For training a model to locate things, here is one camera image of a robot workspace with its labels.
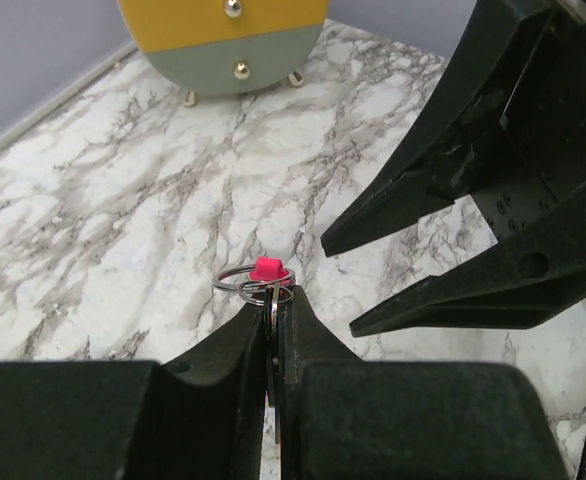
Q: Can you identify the black head silver key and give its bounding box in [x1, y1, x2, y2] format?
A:
[263, 282, 282, 445]

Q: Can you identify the cylindrical pastel drawer box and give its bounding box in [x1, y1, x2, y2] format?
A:
[118, 0, 329, 106]

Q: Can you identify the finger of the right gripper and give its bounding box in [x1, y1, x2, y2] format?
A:
[321, 1, 551, 256]
[350, 179, 586, 336]

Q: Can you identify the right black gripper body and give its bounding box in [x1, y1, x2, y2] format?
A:
[467, 2, 586, 238]

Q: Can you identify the pink keyring strap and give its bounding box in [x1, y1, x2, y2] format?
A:
[211, 255, 297, 305]

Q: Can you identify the aluminium table frame rail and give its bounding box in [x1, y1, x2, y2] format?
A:
[0, 41, 137, 151]

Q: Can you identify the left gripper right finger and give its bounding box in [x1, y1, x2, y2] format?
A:
[279, 287, 567, 479]

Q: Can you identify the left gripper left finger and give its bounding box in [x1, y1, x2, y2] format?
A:
[0, 305, 266, 479]

